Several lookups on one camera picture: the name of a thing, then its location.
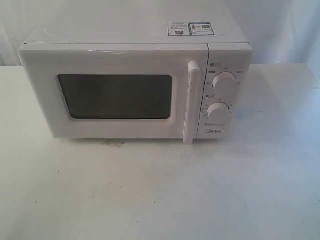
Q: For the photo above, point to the lower white control knob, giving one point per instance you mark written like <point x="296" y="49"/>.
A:
<point x="218" y="112"/>

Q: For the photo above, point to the white microwave oven body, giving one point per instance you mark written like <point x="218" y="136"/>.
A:
<point x="146" y="22"/>

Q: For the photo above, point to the white control knob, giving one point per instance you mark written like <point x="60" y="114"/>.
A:
<point x="218" y="112"/>
<point x="224" y="81"/>

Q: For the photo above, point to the white microwave oven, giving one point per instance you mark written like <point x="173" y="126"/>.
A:
<point x="118" y="91"/>

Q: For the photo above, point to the blue warning label sticker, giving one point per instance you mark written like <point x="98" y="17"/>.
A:
<point x="190" y="29"/>

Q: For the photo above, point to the upper white control knob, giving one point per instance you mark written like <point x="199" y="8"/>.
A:
<point x="224" y="81"/>

